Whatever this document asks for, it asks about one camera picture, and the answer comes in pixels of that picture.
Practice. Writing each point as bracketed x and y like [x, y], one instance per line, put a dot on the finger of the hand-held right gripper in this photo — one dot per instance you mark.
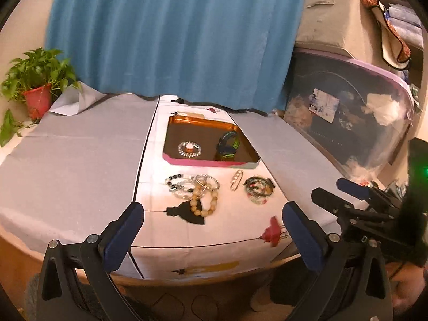
[352, 189]
[326, 199]

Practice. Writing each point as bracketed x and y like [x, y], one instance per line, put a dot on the blue curtain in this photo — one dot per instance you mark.
[167, 40]

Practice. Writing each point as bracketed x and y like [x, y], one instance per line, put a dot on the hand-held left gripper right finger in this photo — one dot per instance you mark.
[301, 237]

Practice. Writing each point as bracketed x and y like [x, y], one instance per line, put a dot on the red flower pot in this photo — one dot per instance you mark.
[36, 102]

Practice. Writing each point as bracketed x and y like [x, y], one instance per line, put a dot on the orange metal tray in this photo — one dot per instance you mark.
[200, 133]

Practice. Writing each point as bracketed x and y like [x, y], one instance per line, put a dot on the green leafy plant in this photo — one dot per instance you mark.
[40, 63]

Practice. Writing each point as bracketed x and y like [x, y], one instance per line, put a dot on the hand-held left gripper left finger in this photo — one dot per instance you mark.
[123, 237]

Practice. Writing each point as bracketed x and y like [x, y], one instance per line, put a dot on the beige fabric storage box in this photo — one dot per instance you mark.
[334, 23]

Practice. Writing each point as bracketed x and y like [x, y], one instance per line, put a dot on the green and black watch band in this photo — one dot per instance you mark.
[229, 155]

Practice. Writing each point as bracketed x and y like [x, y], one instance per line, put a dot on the grey tablecloth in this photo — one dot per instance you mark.
[83, 160]

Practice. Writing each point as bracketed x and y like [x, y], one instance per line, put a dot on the silver pin clasp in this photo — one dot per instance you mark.
[234, 184]

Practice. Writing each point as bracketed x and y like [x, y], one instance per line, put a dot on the white printed table runner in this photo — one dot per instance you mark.
[217, 237]

